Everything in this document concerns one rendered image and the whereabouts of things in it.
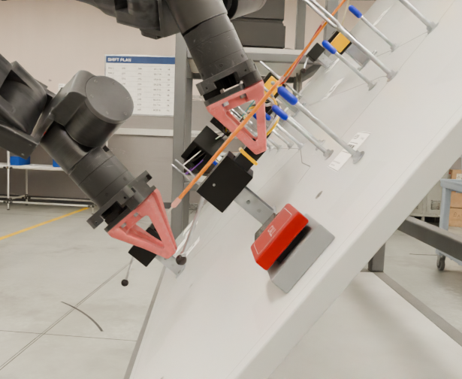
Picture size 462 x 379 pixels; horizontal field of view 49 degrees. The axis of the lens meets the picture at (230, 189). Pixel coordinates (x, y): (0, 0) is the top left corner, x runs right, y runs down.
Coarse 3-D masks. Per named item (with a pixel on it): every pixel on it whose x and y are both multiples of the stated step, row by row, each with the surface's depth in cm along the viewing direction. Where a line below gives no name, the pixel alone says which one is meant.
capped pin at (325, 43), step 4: (324, 40) 64; (324, 44) 64; (328, 44) 64; (328, 48) 64; (332, 48) 64; (332, 52) 64; (336, 52) 64; (340, 56) 64; (344, 60) 64; (348, 64) 64; (352, 68) 64; (356, 68) 64; (356, 72) 64; (360, 72) 64; (360, 76) 64; (364, 76) 64; (364, 80) 64; (368, 80) 64; (372, 80) 64; (368, 84) 65; (372, 84) 64; (372, 88) 64
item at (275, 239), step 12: (288, 204) 42; (276, 216) 42; (288, 216) 39; (300, 216) 37; (276, 228) 39; (288, 228) 38; (300, 228) 38; (264, 240) 40; (276, 240) 38; (288, 240) 38; (252, 252) 40; (264, 252) 38; (276, 252) 38; (288, 252) 39; (264, 264) 38
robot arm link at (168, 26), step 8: (160, 0) 58; (232, 0) 58; (240, 0) 58; (248, 0) 59; (256, 0) 60; (264, 0) 62; (160, 8) 58; (168, 8) 59; (232, 8) 59; (240, 8) 59; (248, 8) 60; (256, 8) 62; (160, 16) 59; (168, 16) 59; (232, 16) 59; (240, 16) 61; (160, 24) 59; (168, 24) 60; (176, 24) 60; (144, 32) 62; (152, 32) 61; (160, 32) 60; (168, 32) 60; (176, 32) 61
